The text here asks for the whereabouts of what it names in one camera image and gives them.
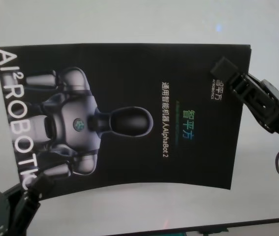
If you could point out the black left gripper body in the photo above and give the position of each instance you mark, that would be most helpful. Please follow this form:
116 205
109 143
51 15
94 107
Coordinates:
4 211

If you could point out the black robot print poster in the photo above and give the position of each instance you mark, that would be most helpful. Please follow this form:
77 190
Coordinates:
154 86

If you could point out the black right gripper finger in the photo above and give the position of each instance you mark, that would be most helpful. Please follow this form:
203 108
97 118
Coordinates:
223 66
245 94

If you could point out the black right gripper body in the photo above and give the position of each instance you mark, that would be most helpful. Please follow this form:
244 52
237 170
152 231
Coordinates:
274 105

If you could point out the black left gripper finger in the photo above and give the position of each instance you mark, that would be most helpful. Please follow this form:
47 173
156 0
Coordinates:
42 185

